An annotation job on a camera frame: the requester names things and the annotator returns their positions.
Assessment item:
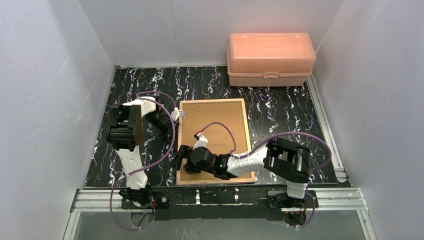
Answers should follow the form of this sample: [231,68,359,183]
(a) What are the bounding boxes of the picture frame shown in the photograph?
[175,97,258,186]

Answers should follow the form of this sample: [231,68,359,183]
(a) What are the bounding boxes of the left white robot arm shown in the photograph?
[106,91,184,208]

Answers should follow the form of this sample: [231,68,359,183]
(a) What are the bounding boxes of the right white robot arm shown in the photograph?
[171,133,311,208]

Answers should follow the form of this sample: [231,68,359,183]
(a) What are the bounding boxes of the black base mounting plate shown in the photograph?
[120,187,319,221]

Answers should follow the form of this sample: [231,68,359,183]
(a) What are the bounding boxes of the orange plastic storage box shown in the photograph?
[226,32,316,87]

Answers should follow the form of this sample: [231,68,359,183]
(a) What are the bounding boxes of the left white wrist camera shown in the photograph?
[171,107,186,122]

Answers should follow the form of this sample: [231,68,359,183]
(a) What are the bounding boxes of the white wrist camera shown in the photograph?
[193,131,209,149]
[171,107,186,122]

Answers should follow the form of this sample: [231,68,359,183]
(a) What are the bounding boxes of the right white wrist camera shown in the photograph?
[193,131,209,149]

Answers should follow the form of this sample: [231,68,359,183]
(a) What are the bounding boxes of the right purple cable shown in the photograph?
[195,121,333,229]

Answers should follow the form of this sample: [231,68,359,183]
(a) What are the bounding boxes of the purple cable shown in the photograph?
[195,121,333,229]
[109,91,180,232]

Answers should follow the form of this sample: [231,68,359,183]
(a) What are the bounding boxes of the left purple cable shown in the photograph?
[109,91,180,232]

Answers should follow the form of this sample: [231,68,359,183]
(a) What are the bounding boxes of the aluminium rail frame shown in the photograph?
[64,67,376,240]

